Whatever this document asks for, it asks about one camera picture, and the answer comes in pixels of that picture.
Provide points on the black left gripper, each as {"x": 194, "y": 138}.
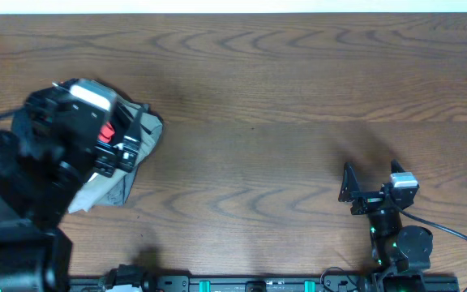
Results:
{"x": 34, "y": 130}

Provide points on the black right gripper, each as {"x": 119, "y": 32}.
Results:
{"x": 351, "y": 193}

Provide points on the black leggings red waistband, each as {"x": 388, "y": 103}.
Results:
{"x": 107, "y": 133}

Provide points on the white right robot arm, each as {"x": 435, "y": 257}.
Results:
{"x": 401, "y": 252}

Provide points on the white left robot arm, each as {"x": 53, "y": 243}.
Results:
{"x": 40, "y": 175}

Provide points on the grey folded garment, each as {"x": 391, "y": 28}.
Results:
{"x": 119, "y": 194}

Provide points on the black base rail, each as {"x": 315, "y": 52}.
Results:
{"x": 134, "y": 278}

